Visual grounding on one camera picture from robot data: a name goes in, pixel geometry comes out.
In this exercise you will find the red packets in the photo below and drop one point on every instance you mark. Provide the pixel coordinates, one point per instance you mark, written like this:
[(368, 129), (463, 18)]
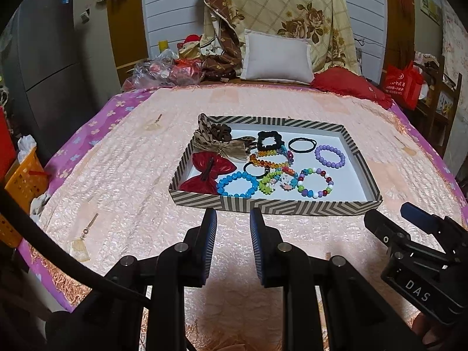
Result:
[(188, 73)]

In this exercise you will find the brown wooden door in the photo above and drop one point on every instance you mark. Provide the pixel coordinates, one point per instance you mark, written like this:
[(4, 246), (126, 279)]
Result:
[(398, 14), (128, 36)]

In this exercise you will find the wall switch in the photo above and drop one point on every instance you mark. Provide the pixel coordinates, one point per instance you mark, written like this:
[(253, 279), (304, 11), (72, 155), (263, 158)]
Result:
[(86, 15)]

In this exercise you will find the red cushion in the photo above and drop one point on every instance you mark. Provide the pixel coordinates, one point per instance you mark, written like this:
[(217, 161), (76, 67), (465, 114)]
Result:
[(343, 82)]

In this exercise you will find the brown patterned cloth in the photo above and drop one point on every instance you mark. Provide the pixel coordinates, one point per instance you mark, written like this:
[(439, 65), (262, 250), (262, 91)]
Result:
[(219, 62)]

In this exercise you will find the red satin bow hair clip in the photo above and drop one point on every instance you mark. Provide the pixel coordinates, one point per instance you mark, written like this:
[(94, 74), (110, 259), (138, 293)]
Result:
[(197, 184)]

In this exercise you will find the wooden chair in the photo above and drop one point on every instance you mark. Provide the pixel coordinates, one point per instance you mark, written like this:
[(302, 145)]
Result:
[(453, 117)]

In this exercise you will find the pink quilted bedspread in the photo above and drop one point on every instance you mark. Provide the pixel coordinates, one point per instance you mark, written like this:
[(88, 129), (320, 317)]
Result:
[(128, 175)]

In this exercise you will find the cream floral quilt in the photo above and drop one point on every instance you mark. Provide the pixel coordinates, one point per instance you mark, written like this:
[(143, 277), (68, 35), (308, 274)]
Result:
[(292, 3)]

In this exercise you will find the striped cardboard box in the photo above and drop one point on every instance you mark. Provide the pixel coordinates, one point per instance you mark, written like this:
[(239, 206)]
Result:
[(292, 206)]

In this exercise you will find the clear plastic bag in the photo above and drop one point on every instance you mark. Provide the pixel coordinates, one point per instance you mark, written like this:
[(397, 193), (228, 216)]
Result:
[(153, 73)]

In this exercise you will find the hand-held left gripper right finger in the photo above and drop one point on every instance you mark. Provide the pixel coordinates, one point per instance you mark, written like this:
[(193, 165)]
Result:
[(256, 241)]

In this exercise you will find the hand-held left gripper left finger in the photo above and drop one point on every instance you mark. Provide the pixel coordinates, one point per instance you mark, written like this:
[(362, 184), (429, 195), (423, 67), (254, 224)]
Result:
[(210, 241)]

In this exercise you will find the grey refrigerator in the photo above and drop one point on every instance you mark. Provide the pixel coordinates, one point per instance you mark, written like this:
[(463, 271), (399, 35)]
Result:
[(55, 62)]

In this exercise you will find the orange plastic basket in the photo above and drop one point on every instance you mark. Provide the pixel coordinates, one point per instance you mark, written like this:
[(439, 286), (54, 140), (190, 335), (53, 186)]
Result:
[(9, 230), (25, 186)]

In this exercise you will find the floral curtain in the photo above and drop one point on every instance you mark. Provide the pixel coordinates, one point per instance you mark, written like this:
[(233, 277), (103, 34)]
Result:
[(457, 44)]

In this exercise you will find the white cloth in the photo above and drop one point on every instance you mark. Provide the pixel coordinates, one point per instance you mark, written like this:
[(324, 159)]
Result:
[(40, 204), (26, 146)]

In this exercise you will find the red plush toy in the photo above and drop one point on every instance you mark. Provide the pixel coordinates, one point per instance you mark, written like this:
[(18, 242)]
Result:
[(190, 45)]

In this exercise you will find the brown scrunchie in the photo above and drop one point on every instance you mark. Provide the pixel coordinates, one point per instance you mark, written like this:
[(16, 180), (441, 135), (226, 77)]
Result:
[(221, 131)]

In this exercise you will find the red shopping bag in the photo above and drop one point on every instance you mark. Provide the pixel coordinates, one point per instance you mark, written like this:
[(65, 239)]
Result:
[(400, 87)]

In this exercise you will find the white pillow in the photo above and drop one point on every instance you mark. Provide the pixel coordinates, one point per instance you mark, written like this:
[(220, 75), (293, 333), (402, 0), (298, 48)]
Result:
[(278, 58)]

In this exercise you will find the wall picture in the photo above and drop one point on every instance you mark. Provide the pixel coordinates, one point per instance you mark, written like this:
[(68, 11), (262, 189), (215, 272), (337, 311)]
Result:
[(429, 7)]

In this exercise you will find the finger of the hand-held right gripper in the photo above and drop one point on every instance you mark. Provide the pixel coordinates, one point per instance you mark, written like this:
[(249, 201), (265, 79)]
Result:
[(382, 228), (416, 214)]

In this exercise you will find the black scrunchie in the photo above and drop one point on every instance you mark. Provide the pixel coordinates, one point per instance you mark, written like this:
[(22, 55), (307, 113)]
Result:
[(261, 140)]

